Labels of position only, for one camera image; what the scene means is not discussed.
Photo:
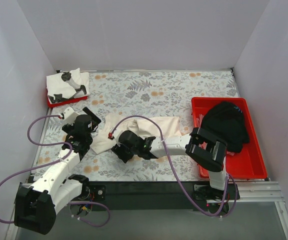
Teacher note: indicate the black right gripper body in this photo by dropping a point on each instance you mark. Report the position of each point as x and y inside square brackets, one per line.
[119, 152]

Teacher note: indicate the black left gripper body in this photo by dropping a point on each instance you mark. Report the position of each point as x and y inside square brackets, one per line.
[90, 115]

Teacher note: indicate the cream white t-shirt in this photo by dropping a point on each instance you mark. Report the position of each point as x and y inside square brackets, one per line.
[170, 127]

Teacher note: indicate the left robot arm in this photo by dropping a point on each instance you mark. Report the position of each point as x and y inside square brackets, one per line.
[37, 206]

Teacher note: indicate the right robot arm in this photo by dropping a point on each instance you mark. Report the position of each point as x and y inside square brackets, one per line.
[206, 149]

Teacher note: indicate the small red tray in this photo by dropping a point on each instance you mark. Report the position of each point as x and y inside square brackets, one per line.
[60, 96]

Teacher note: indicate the floral patterned table mat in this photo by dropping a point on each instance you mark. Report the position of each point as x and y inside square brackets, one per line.
[149, 94]

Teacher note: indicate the folded white printed t-shirt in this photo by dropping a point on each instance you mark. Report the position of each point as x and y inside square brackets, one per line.
[73, 78]

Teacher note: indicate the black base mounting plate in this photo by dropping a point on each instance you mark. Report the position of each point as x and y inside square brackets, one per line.
[152, 195]

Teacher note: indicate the pink garment in bin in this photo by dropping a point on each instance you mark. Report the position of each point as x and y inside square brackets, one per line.
[199, 120]

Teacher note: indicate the black garment in bin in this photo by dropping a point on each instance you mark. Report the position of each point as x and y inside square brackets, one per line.
[226, 121]

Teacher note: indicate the large red bin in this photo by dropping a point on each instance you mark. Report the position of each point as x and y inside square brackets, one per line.
[249, 163]

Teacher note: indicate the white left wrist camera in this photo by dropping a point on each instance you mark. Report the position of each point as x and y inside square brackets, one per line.
[69, 116]

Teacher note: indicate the aluminium frame rail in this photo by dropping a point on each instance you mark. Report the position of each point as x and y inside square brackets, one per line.
[260, 214]

